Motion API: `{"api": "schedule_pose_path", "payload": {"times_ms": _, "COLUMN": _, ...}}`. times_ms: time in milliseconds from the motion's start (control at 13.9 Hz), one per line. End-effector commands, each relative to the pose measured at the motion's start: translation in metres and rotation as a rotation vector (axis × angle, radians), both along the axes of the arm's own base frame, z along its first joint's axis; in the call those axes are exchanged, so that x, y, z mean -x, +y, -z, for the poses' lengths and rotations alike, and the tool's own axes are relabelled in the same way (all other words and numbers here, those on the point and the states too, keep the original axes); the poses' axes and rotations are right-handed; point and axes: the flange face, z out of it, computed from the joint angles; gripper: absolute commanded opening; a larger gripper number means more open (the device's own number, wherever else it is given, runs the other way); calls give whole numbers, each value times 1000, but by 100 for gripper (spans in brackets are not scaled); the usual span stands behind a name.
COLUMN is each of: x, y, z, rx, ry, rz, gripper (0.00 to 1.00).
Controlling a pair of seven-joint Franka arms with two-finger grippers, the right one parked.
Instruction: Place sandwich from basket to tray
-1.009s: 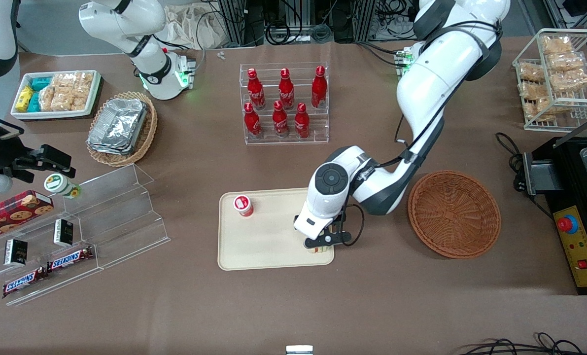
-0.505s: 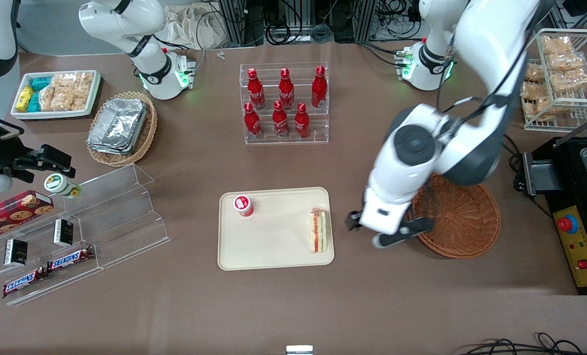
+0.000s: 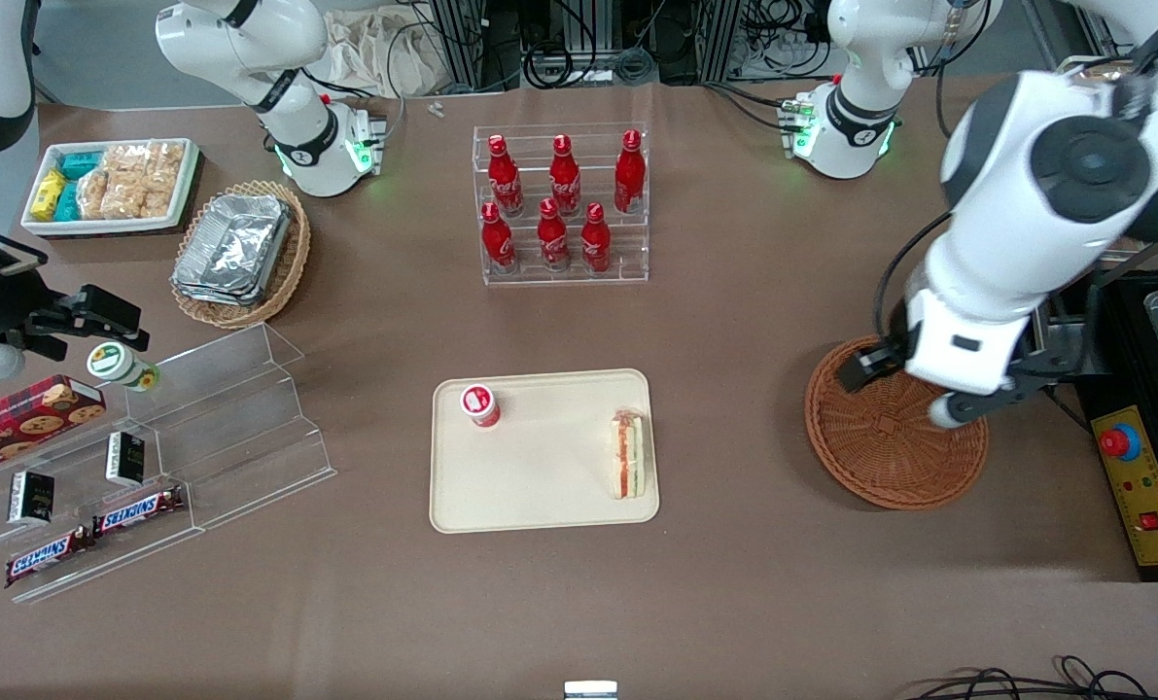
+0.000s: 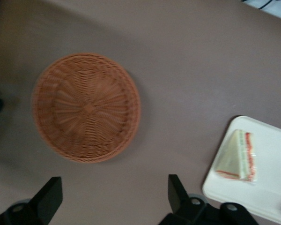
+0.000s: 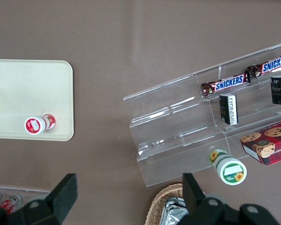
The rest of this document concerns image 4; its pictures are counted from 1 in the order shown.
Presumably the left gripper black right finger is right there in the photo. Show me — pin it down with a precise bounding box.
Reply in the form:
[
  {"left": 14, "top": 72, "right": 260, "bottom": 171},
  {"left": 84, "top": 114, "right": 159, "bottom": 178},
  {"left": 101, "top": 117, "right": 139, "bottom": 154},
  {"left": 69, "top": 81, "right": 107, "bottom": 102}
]
[{"left": 159, "top": 174, "right": 258, "bottom": 225}]

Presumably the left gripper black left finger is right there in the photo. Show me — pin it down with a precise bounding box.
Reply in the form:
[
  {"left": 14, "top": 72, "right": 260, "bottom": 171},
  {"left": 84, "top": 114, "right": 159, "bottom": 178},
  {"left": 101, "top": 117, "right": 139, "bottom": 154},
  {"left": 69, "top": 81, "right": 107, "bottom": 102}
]
[{"left": 0, "top": 176, "right": 63, "bottom": 225}]

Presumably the triangle sandwich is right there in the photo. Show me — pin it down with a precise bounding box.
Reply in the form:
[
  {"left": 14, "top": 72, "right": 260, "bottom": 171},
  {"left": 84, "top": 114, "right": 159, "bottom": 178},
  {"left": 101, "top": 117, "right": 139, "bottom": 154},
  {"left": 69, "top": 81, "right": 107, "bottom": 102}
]
[{"left": 213, "top": 128, "right": 258, "bottom": 183}]

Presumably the cream plastic tray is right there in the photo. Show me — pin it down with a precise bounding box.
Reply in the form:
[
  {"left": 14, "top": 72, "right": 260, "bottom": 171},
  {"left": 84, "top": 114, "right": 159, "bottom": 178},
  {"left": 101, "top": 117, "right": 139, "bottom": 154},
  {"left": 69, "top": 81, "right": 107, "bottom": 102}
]
[{"left": 202, "top": 115, "right": 281, "bottom": 225}]

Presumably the brown round wicker basket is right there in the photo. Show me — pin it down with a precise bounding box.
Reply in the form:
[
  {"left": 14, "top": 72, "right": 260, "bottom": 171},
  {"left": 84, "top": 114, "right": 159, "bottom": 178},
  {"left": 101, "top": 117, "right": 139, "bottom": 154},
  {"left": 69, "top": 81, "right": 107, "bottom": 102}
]
[{"left": 32, "top": 52, "right": 141, "bottom": 164}]

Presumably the white panel with black cord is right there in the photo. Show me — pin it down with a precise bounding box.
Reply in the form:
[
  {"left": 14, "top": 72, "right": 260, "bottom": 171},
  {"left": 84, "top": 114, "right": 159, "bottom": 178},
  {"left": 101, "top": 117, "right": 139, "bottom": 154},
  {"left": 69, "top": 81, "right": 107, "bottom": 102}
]
[{"left": 242, "top": 0, "right": 281, "bottom": 23}]

